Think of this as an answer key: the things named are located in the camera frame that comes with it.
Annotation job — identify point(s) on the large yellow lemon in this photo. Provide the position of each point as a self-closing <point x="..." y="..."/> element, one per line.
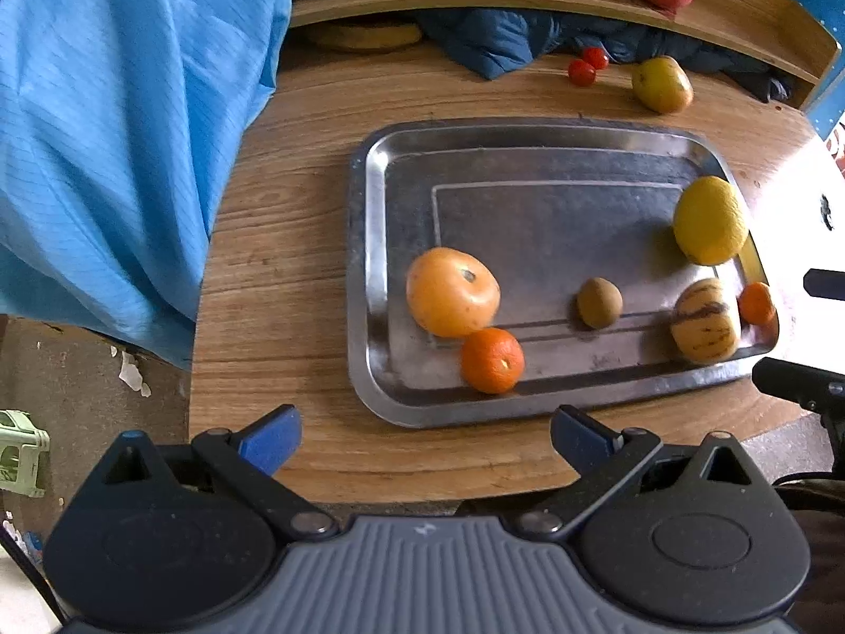
<point x="711" y="221"/>

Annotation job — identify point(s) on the light blue striped coat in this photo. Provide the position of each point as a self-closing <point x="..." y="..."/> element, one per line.
<point x="119" y="145"/>

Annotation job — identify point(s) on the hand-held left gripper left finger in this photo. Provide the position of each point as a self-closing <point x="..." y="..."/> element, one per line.
<point x="274" y="437"/>

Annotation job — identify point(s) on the orange persimmon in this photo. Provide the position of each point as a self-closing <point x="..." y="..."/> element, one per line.
<point x="449" y="294"/>

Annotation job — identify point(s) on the red patterned blanket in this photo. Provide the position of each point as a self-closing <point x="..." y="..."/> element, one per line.
<point x="837" y="148"/>

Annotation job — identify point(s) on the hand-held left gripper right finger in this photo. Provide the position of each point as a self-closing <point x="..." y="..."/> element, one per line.
<point x="581" y="437"/>

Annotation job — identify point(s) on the rectangular metal tray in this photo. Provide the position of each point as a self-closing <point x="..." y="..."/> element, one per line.
<point x="528" y="244"/>

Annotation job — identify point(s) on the white paper scrap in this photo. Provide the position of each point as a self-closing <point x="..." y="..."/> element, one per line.
<point x="134" y="373"/>

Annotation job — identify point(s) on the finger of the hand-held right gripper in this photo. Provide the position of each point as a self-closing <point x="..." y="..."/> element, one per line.
<point x="802" y="383"/>
<point x="826" y="284"/>

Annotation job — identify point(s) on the green plastic stool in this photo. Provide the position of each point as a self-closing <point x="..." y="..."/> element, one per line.
<point x="20" y="452"/>

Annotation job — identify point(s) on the small orange tangerine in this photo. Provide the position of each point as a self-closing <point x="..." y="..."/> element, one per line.
<point x="757" y="304"/>

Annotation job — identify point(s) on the flat brown oval board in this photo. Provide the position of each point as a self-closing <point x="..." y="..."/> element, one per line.
<point x="363" y="36"/>

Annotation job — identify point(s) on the red cherry tomato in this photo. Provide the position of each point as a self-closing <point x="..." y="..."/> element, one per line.
<point x="597" y="57"/>
<point x="581" y="73"/>

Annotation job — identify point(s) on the small brown round fruit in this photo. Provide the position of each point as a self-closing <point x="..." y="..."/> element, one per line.
<point x="599" y="304"/>

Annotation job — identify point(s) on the striped pepino melon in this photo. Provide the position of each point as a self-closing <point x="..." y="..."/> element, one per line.
<point x="705" y="323"/>

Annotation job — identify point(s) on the curved wooden shelf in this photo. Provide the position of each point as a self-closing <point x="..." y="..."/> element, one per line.
<point x="739" y="13"/>

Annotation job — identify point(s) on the dark blue cloth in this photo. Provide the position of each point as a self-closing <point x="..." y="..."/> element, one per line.
<point x="502" y="43"/>

